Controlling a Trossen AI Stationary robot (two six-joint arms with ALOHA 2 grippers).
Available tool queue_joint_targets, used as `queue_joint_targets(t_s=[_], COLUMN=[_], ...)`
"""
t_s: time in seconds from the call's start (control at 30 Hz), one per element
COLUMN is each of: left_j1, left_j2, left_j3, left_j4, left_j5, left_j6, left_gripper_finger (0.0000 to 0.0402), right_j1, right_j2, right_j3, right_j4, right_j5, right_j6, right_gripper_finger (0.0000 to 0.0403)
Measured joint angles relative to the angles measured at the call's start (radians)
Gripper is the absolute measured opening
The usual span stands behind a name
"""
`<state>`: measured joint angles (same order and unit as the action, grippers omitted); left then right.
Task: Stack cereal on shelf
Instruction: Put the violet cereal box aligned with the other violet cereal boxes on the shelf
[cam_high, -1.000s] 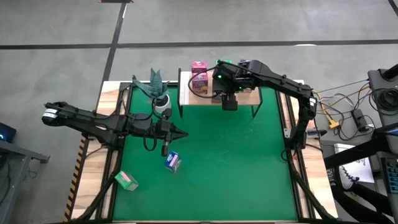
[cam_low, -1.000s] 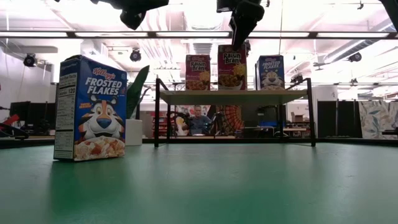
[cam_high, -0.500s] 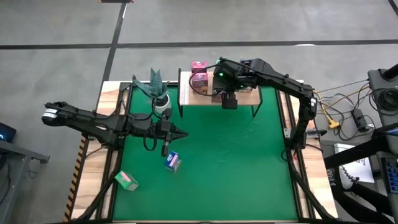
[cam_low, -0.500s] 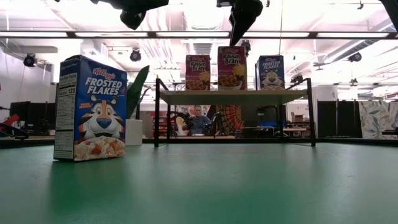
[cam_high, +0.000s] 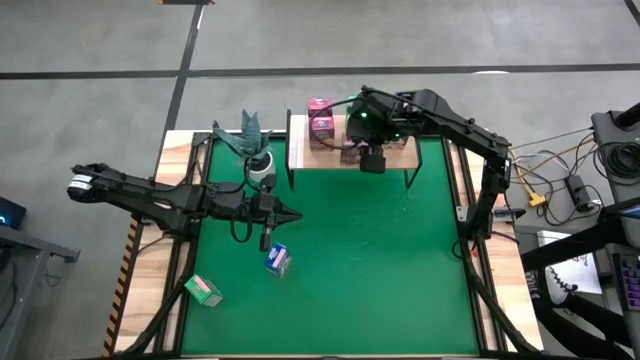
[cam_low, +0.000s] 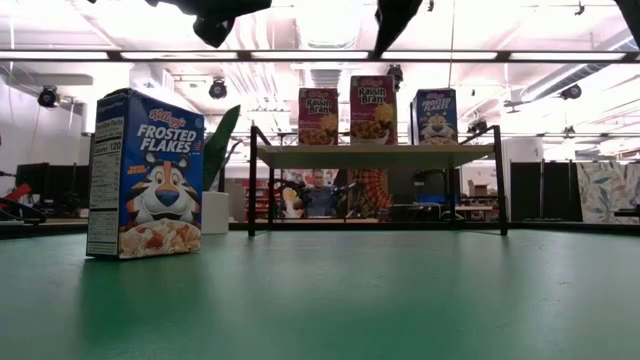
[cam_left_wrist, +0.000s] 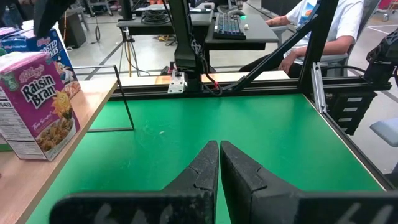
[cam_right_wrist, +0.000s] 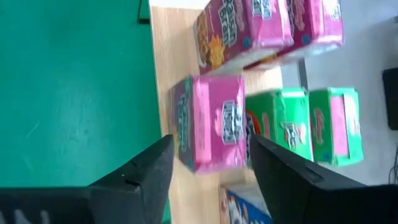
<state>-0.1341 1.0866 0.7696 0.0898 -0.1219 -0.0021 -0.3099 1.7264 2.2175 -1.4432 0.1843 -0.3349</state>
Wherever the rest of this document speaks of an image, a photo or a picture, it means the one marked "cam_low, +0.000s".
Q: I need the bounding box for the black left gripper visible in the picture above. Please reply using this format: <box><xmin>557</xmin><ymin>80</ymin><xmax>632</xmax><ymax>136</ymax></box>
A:
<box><xmin>144</xmin><ymin>0</ymin><xmax>274</xmax><ymax>49</ymax></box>

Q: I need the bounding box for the Raisin Bran cereal box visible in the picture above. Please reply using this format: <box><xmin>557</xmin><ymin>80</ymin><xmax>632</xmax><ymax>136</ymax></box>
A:
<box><xmin>349</xmin><ymin>75</ymin><xmax>399</xmax><ymax>147</ymax></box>
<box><xmin>298</xmin><ymin>87</ymin><xmax>340</xmax><ymax>147</ymax></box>

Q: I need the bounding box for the Frosted Flakes cereal box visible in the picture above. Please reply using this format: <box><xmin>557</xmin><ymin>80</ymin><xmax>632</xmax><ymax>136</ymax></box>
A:
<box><xmin>410</xmin><ymin>88</ymin><xmax>459</xmax><ymax>147</ymax></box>
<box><xmin>85</xmin><ymin>87</ymin><xmax>206</xmax><ymax>260</ymax></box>

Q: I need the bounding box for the green artificial plant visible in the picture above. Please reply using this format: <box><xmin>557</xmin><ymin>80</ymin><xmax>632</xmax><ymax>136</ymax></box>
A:
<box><xmin>202</xmin><ymin>104</ymin><xmax>242</xmax><ymax>192</ymax></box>

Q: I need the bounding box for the orange patterned tapestry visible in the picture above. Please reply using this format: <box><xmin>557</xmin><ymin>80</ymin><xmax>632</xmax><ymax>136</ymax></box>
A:
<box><xmin>346</xmin><ymin>168</ymin><xmax>394</xmax><ymax>219</ymax></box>

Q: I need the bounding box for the white plant pot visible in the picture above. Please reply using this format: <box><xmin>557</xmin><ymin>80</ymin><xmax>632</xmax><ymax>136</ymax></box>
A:
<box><xmin>201</xmin><ymin>191</ymin><xmax>230</xmax><ymax>235</ymax></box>

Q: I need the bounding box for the person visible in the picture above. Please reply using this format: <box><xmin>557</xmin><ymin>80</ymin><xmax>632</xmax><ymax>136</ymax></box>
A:
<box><xmin>301</xmin><ymin>168</ymin><xmax>342</xmax><ymax>219</ymax></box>

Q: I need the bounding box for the black partition panel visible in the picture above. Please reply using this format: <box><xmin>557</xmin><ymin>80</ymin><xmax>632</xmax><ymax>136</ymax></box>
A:
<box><xmin>14</xmin><ymin>162</ymin><xmax>91</xmax><ymax>219</ymax></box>
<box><xmin>509</xmin><ymin>160</ymin><xmax>584</xmax><ymax>223</ymax></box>

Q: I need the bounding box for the floral patterned curtain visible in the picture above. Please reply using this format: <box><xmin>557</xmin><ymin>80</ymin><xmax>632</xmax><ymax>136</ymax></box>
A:
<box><xmin>576</xmin><ymin>161</ymin><xmax>640</xmax><ymax>224</ymax></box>

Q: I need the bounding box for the wooden shelf black metal frame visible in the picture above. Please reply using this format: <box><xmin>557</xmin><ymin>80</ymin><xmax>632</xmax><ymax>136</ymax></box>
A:
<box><xmin>247</xmin><ymin>124</ymin><xmax>509</xmax><ymax>237</ymax></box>

